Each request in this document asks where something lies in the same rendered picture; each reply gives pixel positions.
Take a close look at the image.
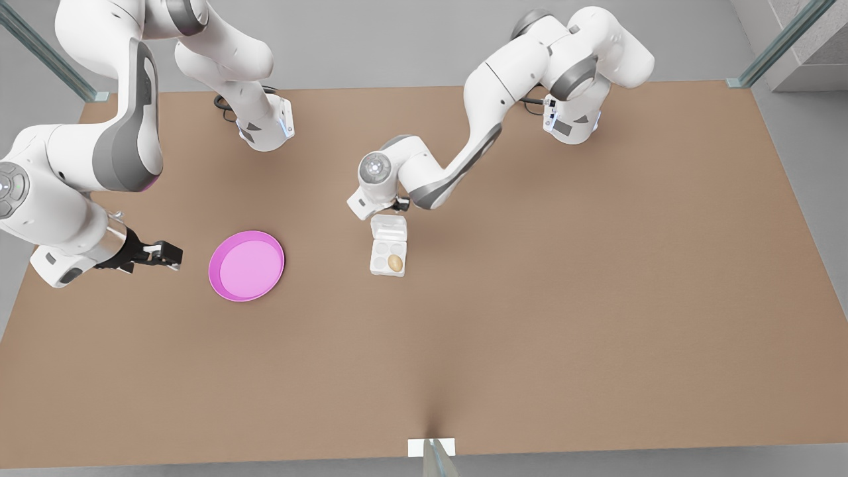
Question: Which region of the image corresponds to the white egg box lid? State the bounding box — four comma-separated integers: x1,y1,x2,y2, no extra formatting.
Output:
370,213,409,244

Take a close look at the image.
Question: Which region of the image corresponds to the white egg box base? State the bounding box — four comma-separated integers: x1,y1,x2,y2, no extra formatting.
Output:
369,238,407,278

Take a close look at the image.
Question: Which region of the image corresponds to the pink round plate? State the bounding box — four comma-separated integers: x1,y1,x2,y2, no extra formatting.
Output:
208,230,286,303

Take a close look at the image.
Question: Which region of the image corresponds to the grey concrete block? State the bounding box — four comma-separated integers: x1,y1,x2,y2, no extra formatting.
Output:
767,0,848,93

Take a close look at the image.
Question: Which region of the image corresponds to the silver frame post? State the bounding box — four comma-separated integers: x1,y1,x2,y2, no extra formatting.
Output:
0,3,111,103
726,0,839,89
407,438,459,477

